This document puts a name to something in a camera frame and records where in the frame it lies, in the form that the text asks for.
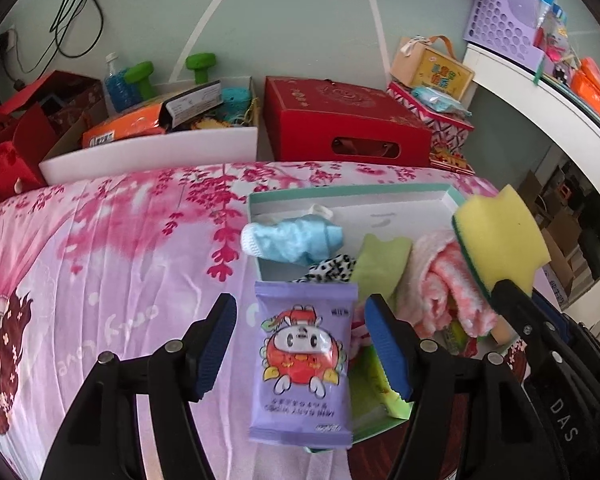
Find light blue sock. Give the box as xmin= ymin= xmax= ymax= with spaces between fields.
xmin=240 ymin=214 xmax=346 ymax=267

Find black cable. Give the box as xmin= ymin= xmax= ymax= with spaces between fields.
xmin=17 ymin=0 xmax=103 ymax=73

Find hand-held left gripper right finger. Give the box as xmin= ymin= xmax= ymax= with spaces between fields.
xmin=365 ymin=294 xmax=538 ymax=480

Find blue water bottle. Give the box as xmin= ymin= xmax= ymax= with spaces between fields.
xmin=103 ymin=52 xmax=131 ymax=113

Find pink printed bedsheet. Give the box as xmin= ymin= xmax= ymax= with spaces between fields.
xmin=0 ymin=160 xmax=571 ymax=480

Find yellow and green sponge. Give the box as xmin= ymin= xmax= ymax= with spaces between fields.
xmin=451 ymin=184 xmax=552 ymax=307

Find stacked cardboard boxes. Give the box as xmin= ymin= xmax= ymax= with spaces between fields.
xmin=525 ymin=170 xmax=600 ymax=301

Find white shelf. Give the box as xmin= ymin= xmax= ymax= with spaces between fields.
xmin=462 ymin=42 xmax=600 ymax=241

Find white storage bin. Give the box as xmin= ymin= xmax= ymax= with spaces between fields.
xmin=39 ymin=127 xmax=259 ymax=186

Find pink white striped cloth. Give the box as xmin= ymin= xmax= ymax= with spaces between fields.
xmin=396 ymin=232 xmax=501 ymax=339

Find red and gold packet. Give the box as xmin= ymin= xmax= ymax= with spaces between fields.
xmin=427 ymin=147 xmax=476 ymax=176

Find teal-rimmed white box lid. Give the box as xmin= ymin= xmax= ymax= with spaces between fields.
xmin=245 ymin=182 xmax=486 ymax=453

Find purple wet wipes packet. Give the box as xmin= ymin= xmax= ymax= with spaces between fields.
xmin=247 ymin=280 xmax=359 ymax=450

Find red white patterned box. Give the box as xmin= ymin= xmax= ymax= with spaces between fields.
xmin=386 ymin=81 xmax=476 ymax=153

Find leopard print scrunchie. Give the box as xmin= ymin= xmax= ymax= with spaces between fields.
xmin=292 ymin=254 xmax=357 ymax=286

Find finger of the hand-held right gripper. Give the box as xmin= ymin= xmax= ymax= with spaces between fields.
xmin=532 ymin=295 xmax=600 ymax=357
xmin=491 ymin=279 xmax=600 ymax=411

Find red gift box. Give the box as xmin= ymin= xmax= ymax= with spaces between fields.
xmin=264 ymin=76 xmax=433 ymax=168

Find orange box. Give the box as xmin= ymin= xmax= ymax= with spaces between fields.
xmin=82 ymin=100 xmax=173 ymax=148

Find teal plastic item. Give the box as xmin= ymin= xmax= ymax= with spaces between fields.
xmin=222 ymin=85 xmax=256 ymax=123

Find beige makeup sponge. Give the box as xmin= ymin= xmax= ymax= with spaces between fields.
xmin=492 ymin=317 xmax=518 ymax=346

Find purple perforated basket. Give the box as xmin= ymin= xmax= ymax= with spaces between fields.
xmin=462 ymin=0 xmax=543 ymax=73

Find green dumbbell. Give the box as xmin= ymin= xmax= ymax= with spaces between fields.
xmin=186 ymin=53 xmax=216 ymax=86
xmin=125 ymin=61 xmax=156 ymax=98

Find black and grey box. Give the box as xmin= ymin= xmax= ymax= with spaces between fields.
xmin=161 ymin=80 xmax=226 ymax=128

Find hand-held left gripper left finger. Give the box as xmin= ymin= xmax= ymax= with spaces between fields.
xmin=40 ymin=292 xmax=238 ymax=480

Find red tote bag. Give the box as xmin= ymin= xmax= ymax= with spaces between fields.
xmin=0 ymin=105 xmax=56 ymax=206

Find light green cloth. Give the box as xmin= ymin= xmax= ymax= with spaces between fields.
xmin=354 ymin=234 xmax=413 ymax=306

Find dark red open box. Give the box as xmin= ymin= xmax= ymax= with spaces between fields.
xmin=0 ymin=70 xmax=106 ymax=136

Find orange packet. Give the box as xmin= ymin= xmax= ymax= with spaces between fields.
xmin=570 ymin=57 xmax=600 ymax=128

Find brown cardboard box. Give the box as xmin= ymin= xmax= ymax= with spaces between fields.
xmin=42 ymin=110 xmax=93 ymax=163

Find light blue wipes pack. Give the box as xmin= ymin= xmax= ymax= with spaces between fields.
xmin=411 ymin=85 xmax=473 ymax=121

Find yellow gift box with handle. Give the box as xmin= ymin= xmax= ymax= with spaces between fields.
xmin=391 ymin=35 xmax=476 ymax=103

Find colourful toy packets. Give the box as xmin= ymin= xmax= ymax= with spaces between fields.
xmin=532 ymin=0 xmax=583 ymax=83

